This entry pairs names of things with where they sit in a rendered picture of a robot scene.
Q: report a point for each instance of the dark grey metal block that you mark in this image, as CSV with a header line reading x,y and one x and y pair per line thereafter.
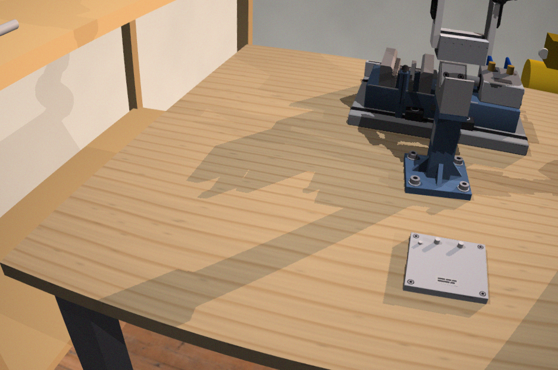
x,y
461,47

